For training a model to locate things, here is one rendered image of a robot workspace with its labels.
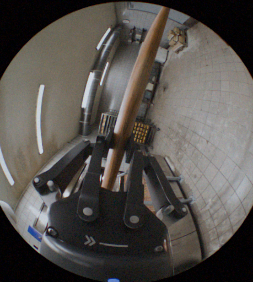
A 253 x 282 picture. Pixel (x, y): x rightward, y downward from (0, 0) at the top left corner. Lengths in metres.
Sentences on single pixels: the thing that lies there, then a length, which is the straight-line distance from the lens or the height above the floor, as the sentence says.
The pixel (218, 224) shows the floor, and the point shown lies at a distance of 1.33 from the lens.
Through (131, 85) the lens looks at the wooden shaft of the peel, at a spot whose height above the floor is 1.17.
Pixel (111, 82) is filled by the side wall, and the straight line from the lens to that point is 5.31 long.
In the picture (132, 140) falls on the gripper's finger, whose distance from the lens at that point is 0.16.
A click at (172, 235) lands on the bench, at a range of 1.12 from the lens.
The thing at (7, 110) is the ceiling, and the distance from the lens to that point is 1.49.
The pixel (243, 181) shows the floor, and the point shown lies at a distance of 1.18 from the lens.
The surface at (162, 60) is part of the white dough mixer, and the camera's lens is 4.98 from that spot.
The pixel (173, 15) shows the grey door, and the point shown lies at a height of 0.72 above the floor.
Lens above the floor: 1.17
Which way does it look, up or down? 6 degrees down
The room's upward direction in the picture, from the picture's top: 76 degrees counter-clockwise
